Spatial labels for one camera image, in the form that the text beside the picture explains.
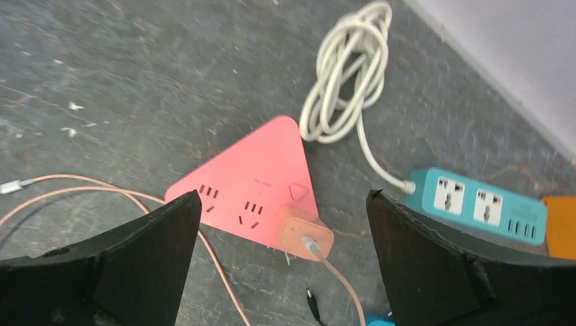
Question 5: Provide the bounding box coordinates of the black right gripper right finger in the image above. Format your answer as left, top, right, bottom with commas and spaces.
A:
366, 190, 575, 325

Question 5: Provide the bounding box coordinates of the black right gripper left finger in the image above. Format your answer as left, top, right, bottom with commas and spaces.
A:
1, 192, 202, 325

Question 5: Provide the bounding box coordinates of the blue square plug adapter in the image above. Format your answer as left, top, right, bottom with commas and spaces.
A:
365, 315, 395, 326

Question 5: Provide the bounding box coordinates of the teal power strip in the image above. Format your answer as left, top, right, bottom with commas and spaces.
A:
404, 168, 547, 245

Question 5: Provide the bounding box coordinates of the pink thin cord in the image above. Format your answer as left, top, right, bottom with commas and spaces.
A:
0, 174, 367, 326

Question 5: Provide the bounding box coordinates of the thin black adapter cord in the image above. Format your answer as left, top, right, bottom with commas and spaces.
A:
306, 287, 325, 326

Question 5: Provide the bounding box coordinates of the orange power strip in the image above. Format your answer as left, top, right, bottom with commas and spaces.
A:
541, 195, 575, 260

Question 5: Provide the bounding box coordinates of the pink triangular power strip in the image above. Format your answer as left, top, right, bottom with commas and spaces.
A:
164, 115, 319, 248

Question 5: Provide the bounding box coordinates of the salmon usb charger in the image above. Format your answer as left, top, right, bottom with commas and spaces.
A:
276, 206, 334, 261

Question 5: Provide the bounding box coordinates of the white coiled cable centre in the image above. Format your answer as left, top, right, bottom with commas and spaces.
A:
298, 0, 417, 195

